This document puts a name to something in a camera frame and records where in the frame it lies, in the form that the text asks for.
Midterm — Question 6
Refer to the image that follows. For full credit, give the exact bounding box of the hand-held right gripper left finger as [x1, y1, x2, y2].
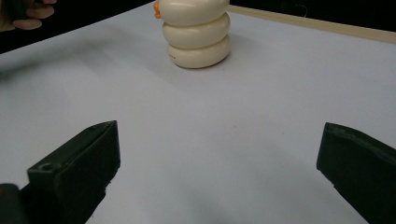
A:
[18, 120, 121, 224]

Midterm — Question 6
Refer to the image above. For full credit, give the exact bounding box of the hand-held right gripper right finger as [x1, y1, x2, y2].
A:
[316, 121, 396, 224]

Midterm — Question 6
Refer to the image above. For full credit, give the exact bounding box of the cream ringed holder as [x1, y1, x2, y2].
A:
[153, 0, 232, 70]

